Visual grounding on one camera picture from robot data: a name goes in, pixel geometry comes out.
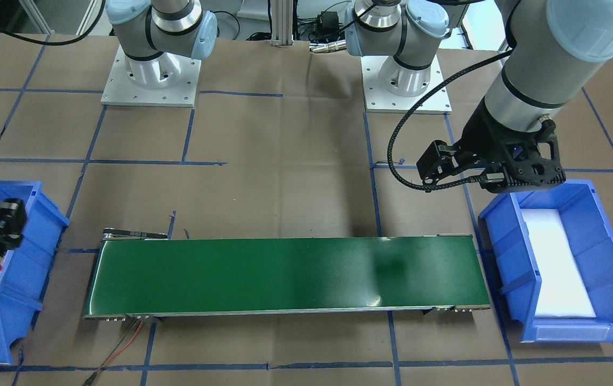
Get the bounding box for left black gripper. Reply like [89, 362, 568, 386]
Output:
[416, 100, 566, 194]

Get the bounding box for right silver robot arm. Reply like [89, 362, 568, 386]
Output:
[0, 1, 219, 248]

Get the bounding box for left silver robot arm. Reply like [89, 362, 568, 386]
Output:
[344, 1, 613, 194]

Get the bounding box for blue bin with buttons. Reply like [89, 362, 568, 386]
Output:
[480, 179, 613, 343]

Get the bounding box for blue empty destination bin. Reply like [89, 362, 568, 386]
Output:
[0, 181, 69, 364]

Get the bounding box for green conveyor belt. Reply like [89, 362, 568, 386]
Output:
[84, 235, 490, 320]

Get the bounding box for white foam pad source bin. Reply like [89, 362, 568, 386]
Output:
[522, 209, 596, 318]

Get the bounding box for black power adapter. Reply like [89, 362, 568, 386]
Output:
[317, 11, 339, 33]

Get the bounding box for braided black cable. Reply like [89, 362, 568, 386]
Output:
[387, 48, 513, 191]

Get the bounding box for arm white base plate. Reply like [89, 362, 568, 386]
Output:
[361, 56, 444, 113]
[101, 47, 202, 108]

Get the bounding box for red and black wires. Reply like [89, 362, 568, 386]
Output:
[83, 320, 145, 385]

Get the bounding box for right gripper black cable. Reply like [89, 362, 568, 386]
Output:
[0, 0, 109, 47]

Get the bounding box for aluminium profile post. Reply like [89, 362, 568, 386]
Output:
[269, 1, 296, 47]

